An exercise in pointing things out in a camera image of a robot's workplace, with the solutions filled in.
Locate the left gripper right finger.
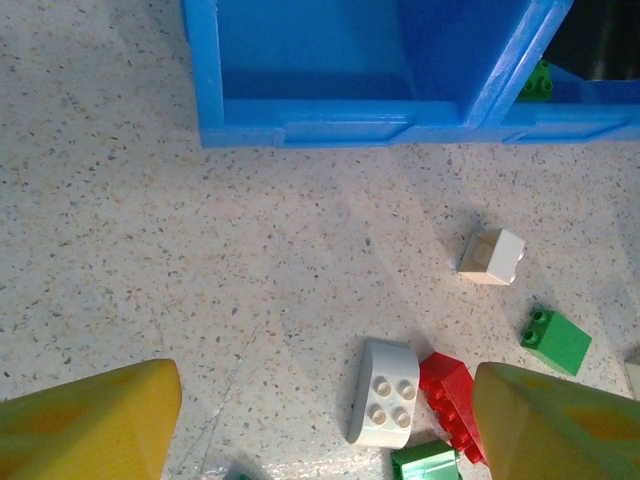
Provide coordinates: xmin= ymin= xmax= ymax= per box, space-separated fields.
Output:
xmin=472 ymin=362 xmax=640 ymax=480

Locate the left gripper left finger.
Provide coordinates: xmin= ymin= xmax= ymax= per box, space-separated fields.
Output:
xmin=0 ymin=358 xmax=182 ymax=480

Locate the green lego brick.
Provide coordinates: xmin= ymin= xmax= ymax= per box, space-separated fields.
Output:
xmin=517 ymin=59 xmax=555 ymax=103
xmin=520 ymin=308 xmax=593 ymax=377
xmin=389 ymin=439 xmax=464 ymax=480

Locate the long red lego brick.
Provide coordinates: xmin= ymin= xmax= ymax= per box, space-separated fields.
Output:
xmin=418 ymin=351 xmax=489 ymax=469

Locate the curved white lego brick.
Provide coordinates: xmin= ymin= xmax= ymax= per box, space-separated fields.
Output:
xmin=346 ymin=337 xmax=421 ymax=448

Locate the small white lego brick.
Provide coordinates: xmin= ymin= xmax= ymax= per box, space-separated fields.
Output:
xmin=457 ymin=228 xmax=527 ymax=287

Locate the blue three-compartment bin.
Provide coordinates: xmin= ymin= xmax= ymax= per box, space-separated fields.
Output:
xmin=180 ymin=0 xmax=640 ymax=150

